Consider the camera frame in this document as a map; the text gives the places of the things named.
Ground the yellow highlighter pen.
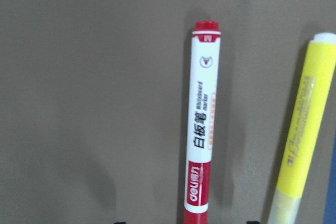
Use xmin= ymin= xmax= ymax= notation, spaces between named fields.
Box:
xmin=267 ymin=33 xmax=335 ymax=223

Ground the red whiteboard marker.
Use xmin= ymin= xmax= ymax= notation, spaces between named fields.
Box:
xmin=183 ymin=20 xmax=221 ymax=223

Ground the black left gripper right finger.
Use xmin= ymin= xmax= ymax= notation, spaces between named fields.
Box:
xmin=246 ymin=220 xmax=260 ymax=224

